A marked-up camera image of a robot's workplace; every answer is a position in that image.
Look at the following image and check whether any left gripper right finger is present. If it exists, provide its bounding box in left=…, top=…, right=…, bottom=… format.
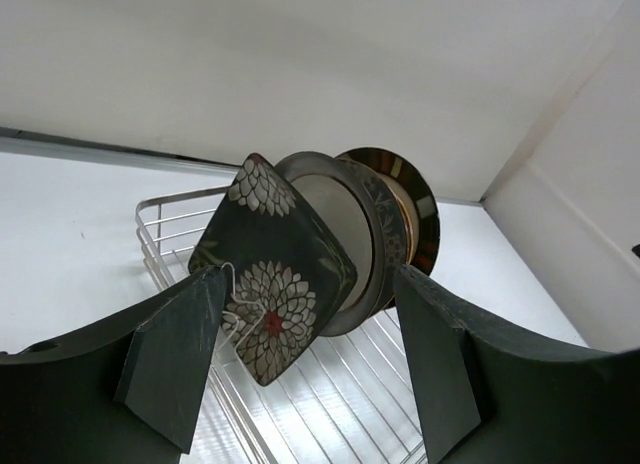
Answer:
left=394, top=266, right=639, bottom=463

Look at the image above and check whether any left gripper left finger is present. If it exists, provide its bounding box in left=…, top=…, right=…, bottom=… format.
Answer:
left=1, top=266, right=228, bottom=463

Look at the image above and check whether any dark grey deer plate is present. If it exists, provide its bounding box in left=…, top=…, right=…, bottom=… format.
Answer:
left=338, top=156, right=408, bottom=313

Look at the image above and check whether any black gold rimmed plate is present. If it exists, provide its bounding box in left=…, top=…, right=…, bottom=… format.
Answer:
left=337, top=147, right=441, bottom=275

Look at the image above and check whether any black square floral plate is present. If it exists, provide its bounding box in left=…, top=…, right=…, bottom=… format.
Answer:
left=188, top=153, right=357, bottom=386

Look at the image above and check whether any silver rimmed cream plate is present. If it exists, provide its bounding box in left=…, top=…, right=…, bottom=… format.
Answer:
left=276, top=151, right=396, bottom=337

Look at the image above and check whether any wire dish rack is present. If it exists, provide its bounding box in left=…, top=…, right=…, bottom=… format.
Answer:
left=133, top=186, right=426, bottom=464

